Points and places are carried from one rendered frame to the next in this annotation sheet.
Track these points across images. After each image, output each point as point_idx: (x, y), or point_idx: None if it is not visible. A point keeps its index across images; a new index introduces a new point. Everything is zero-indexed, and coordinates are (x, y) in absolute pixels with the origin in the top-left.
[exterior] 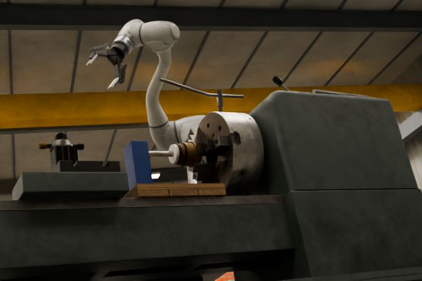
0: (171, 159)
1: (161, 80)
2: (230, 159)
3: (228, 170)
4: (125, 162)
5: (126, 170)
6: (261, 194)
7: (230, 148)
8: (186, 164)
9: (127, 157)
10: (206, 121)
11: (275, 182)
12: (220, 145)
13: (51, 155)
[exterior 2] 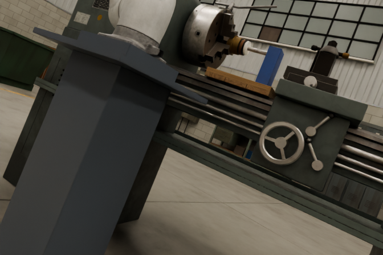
0: (246, 50)
1: (276, 7)
2: (221, 60)
3: (218, 65)
4: (278, 60)
5: (275, 65)
6: (184, 65)
7: (224, 56)
8: (237, 54)
9: (279, 58)
10: None
11: (192, 69)
12: (232, 55)
13: (335, 59)
